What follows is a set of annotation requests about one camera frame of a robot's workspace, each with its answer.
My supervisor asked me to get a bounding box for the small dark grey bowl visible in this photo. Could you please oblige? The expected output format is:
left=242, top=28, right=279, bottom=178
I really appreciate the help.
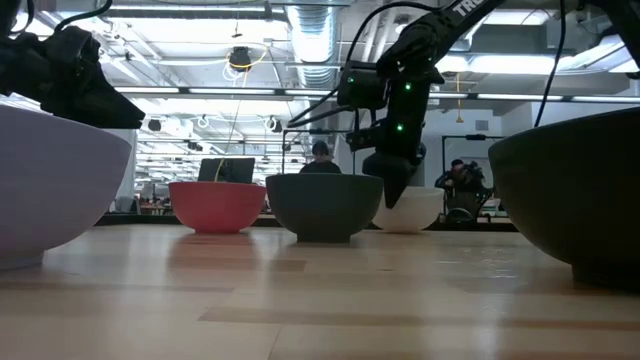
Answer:
left=265, top=172, right=386, bottom=245

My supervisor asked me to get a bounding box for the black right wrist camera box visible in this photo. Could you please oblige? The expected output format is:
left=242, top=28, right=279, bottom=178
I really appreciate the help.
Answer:
left=336, top=60, right=390, bottom=110

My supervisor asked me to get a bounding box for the large white bowl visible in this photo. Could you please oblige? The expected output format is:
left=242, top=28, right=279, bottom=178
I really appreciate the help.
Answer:
left=0, top=102, right=134, bottom=272

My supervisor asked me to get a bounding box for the silver ventilation duct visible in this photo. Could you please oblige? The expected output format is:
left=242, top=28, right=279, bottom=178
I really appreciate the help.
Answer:
left=285, top=3, right=343, bottom=90

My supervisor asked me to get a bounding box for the black hanging cable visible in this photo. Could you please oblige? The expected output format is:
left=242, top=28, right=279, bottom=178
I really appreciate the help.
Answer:
left=532, top=0, right=568, bottom=129

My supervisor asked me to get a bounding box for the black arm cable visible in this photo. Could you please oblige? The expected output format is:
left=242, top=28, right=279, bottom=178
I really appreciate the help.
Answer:
left=345, top=0, right=442, bottom=64

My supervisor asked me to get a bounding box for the black camera cable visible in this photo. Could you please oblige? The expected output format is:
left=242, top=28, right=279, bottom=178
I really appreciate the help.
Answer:
left=286, top=88, right=352, bottom=129

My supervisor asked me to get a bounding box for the black ceiling camera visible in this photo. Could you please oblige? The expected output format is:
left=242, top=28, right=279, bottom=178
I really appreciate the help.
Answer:
left=228, top=45, right=253, bottom=72

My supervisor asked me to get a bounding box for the black monitor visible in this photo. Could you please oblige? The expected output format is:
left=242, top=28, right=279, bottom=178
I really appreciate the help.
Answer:
left=196, top=157, right=257, bottom=185

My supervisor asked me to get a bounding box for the long ceiling light strip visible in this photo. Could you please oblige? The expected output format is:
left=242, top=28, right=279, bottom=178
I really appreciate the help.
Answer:
left=428, top=91, right=640, bottom=105
left=113, top=86, right=297, bottom=97

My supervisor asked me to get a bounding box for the person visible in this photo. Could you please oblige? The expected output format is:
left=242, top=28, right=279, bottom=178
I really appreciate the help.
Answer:
left=433, top=158, right=495, bottom=222
left=298, top=140, right=343, bottom=176

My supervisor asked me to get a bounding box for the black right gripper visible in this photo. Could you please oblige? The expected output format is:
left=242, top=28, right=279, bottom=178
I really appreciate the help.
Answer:
left=361, top=67, right=445, bottom=210

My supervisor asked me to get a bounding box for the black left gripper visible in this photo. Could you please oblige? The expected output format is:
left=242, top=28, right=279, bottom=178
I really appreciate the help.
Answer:
left=0, top=24, right=147, bottom=130

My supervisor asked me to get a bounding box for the red bowl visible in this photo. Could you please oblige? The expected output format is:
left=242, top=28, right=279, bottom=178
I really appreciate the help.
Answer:
left=168, top=180, right=268, bottom=235

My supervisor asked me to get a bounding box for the small white bowl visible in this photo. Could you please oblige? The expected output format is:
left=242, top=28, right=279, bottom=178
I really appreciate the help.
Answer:
left=371, top=186, right=446, bottom=235

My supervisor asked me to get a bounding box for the large dark grey bowl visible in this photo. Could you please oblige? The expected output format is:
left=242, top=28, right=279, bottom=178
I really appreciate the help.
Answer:
left=487, top=106, right=640, bottom=293

